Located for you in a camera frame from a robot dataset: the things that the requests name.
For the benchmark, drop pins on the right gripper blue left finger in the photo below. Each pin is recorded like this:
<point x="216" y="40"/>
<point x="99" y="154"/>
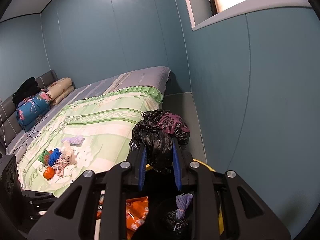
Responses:
<point x="142" y="169"/>

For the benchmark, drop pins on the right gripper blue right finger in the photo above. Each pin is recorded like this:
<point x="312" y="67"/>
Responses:
<point x="176" y="166"/>

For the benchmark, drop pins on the purple foam fruit net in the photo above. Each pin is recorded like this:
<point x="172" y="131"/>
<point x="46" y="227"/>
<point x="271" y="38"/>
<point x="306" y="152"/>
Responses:
<point x="182" y="201"/>

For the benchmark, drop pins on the orange snack wrapper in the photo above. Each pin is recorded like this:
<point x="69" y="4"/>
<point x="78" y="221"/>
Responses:
<point x="137" y="210"/>

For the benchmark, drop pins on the black plastic bag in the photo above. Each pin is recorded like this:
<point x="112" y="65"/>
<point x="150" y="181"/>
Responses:
<point x="156" y="132"/>
<point x="178" y="226"/>

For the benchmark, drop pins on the yellow rimmed trash bin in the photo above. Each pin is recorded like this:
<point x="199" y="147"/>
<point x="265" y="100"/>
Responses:
<point x="204" y="212"/>

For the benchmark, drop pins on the blue plastic glove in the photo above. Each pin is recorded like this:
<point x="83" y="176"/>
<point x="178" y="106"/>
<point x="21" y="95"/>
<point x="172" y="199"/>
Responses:
<point x="54" y="156"/>

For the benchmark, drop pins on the green snack packet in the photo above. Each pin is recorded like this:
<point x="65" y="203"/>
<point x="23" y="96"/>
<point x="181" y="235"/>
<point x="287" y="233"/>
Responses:
<point x="44" y="157"/>

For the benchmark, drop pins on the green floral quilt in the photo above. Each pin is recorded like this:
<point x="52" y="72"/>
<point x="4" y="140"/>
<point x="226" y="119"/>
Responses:
<point x="105" y="121"/>

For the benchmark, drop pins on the pink white crumpled cloth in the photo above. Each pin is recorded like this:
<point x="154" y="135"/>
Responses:
<point x="65" y="157"/>

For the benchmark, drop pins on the bed with striped sheet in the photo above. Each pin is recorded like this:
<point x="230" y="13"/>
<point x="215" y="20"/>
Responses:
<point x="12" y="135"/>

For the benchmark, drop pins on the beige folded blanket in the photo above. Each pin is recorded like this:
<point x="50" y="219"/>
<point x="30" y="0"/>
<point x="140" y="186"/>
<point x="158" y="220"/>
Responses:
<point x="59" y="90"/>

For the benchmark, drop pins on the white power strip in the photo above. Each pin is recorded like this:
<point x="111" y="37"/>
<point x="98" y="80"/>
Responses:
<point x="19" y="153"/>

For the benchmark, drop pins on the blue floral folded blanket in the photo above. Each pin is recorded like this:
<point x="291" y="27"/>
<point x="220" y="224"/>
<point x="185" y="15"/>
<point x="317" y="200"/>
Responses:
<point x="29" y="112"/>

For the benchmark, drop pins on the black clothing on headboard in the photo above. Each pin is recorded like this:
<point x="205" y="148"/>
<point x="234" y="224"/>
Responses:
<point x="27" y="89"/>

